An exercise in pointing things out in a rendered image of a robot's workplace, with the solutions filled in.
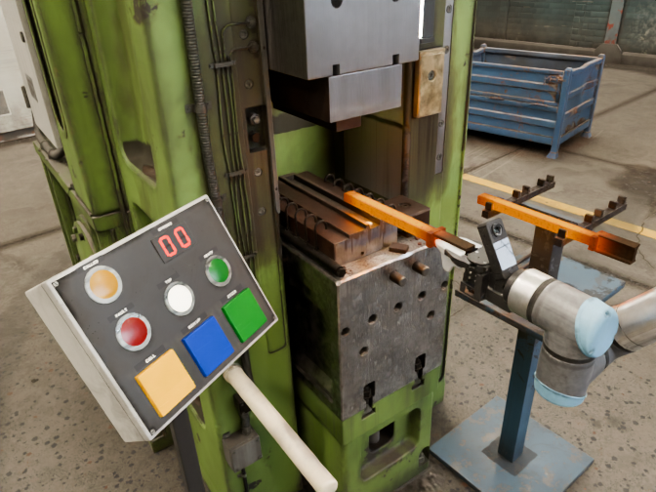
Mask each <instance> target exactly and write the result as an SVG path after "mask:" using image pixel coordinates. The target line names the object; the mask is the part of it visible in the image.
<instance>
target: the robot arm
mask: <svg viewBox="0 0 656 492"><path fill-rule="evenodd" d="M477 229H478V232H479V235H480V238H481V241H482V242H480V241H476V240H473V239H467V238H463V237H460V238H462V239H465V240H467V241H469V242H470V243H472V244H475V248H473V249H472V252H471V253H470V254H469V253H467V255H465V254H466V251H464V250H461V249H459V248H457V247H455V246H453V245H451V244H449V243H447V242H445V241H442V240H440V239H435V245H436V247H437V248H438V249H439V251H440V252H441V259H442V266H443V268H444V269H445V270H446V271H451V270H452V268H453V267H457V268H465V272H464V276H463V281H464V282H463V281H461V284H460V291H461V292H463V293H464V294H466V295H468V296H470V297H471V298H473V299H475V300H476V301H478V302H481V301H483V300H487V301H488V302H490V303H492V304H493V305H495V306H497V307H499V308H501V309H503V310H505V311H506V312H508V313H511V312H513V313H515V314H517V315H519V316H520V317H522V318H524V319H526V320H527V321H529V322H531V323H532V324H534V325H536V326H538V327H539V328H541V329H543V330H544V331H545V332H544V336H543V342H542V345H541V350H540V355H539V359H538V364H537V369H536V372H535V373H534V377H535V379H534V387H535V389H536V391H537V392H538V393H539V394H540V395H541V396H542V397H543V398H544V399H546V400H547V401H548V402H550V403H552V404H555V405H558V406H562V407H574V406H578V405H580V404H581V403H582V402H583V401H584V399H585V398H586V397H587V389H588V387H589V385H590V383H591V382H592V381H593V380H594V379H595V378H596V377H598V376H599V375H600V374H601V373H602V372H603V371H604V370H605V369H606V367H608V366H609V365H610V364H611V363H612V362H613V361H614V360H615V359H617V358H619V357H622V356H624V355H627V354H630V353H632V352H635V351H638V350H640V349H642V348H643V347H646V346H649V345H651V344H654V343H656V287H655V288H653V289H650V290H648V291H646V292H644V293H642V294H640V295H638V296H636V297H633V298H631V299H629V300H627V301H625V302H623V303H621V304H620V305H617V306H613V307H611V306H609V305H607V304H605V303H604V302H603V301H602V300H600V299H598V298H595V297H591V296H589V295H587V294H585V293H583V292H581V291H579V290H577V289H575V288H573V287H571V286H569V285H567V284H565V283H563V282H561V281H559V280H557V279H554V278H553V277H551V276H549V275H547V274H545V273H542V272H541V271H539V270H537V269H535V268H530V269H528V270H526V269H524V268H521V269H519V268H518V265H517V262H516V259H515V256H514V254H513V249H512V246H511V243H510V241H509V238H508V235H507V233H506V230H505V227H504V224H503V221H502V219H501V218H495V219H491V220H488V221H485V222H483V223H481V224H479V225H478V226H477ZM466 286H467V289H468V290H474V296H473V295H471V294H469V293H467V292H466V291H465V289H466ZM482 293H484V294H483V295H482V296H483V297H482V298H481V294H482Z"/></svg>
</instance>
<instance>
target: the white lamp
mask: <svg viewBox="0 0 656 492"><path fill-rule="evenodd" d="M169 303H170V305H171V307H172V308H173V309H174V310H176V311H186V310H187V309H188V308H189V307H190V305H191V295H190V293H189V291H188V290H187V289H186V288H185V287H184V286H181V285H178V286H175V287H173V288H172V289H171V290H170V292H169Z"/></svg>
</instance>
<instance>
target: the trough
mask: <svg viewBox="0 0 656 492"><path fill-rule="evenodd" d="M285 178H286V179H288V180H290V181H291V182H293V183H295V184H297V185H300V186H301V187H303V188H305V189H307V190H309V191H310V192H312V193H314V194H316V195H318V196H320V197H321V198H323V199H325V200H327V201H329V202H331V203H332V204H334V205H336V206H338V207H340V208H341V209H343V210H345V211H347V212H349V213H351V214H352V215H354V216H356V217H358V218H359V219H361V220H362V221H364V222H371V223H372V224H371V225H370V228H372V227H375V226H379V225H380V220H379V219H377V218H375V217H373V216H371V215H369V214H368V213H366V212H364V211H362V210H360V209H358V208H356V207H354V206H352V205H350V204H349V203H347V202H345V201H344V200H342V199H340V198H338V197H336V196H334V195H333V194H331V193H329V192H327V191H325V190H323V189H321V188H319V187H317V186H316V185H314V184H311V183H309V182H307V181H305V180H303V179H301V178H299V177H298V176H296V175H293V176H289V177H285Z"/></svg>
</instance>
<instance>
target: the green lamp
mask: <svg viewBox="0 0 656 492"><path fill-rule="evenodd" d="M209 272H210V275H211V277H212V278H213V279H214V280H215V281H217V282H225V281H226V280H227V278H228V274H229V271H228V267H227V264H226V263H225V262H224V261H223V260H221V259H214V260H213V261H212V262H211V263H210V264H209Z"/></svg>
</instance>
